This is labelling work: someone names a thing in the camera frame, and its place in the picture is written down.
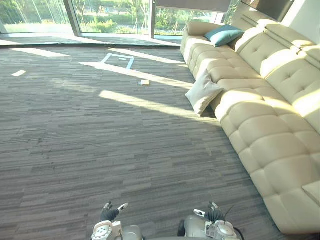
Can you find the dark wall-mounted panel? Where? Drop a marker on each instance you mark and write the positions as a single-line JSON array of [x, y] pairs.
[[273, 8]]

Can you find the small beige floor object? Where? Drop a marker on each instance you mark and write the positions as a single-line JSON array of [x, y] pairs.
[[145, 82]]

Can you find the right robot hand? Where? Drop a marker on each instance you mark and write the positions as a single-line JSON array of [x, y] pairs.
[[212, 214]]

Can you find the cream leather tufted sofa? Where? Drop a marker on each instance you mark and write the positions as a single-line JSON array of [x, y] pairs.
[[262, 105]]

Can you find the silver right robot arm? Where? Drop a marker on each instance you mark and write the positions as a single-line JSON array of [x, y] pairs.
[[212, 230]]

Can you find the teal cushion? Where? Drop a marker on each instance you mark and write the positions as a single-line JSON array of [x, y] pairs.
[[223, 35]]

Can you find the grey window frame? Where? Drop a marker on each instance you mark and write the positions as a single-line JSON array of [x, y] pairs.
[[75, 20]]

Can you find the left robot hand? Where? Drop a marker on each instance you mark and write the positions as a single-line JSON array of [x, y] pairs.
[[109, 214]]

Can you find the grey roller blind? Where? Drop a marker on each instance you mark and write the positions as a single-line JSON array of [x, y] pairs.
[[192, 5]]

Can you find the light grey cushion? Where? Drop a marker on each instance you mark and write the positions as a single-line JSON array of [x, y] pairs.
[[203, 93]]

